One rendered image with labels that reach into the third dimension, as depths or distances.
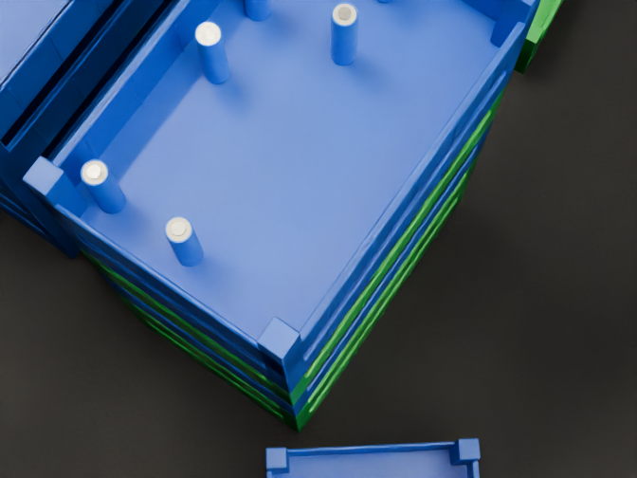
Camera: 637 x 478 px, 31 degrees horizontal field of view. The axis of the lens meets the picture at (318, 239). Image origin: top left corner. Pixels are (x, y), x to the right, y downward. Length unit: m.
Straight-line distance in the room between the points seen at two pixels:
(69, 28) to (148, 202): 0.18
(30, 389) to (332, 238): 0.51
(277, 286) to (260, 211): 0.05
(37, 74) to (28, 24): 0.06
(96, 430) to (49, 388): 0.06
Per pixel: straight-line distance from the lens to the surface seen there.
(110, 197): 0.76
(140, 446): 1.17
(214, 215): 0.78
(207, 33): 0.76
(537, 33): 1.20
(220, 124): 0.80
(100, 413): 1.18
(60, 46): 0.91
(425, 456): 1.15
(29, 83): 0.90
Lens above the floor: 1.15
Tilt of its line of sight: 75 degrees down
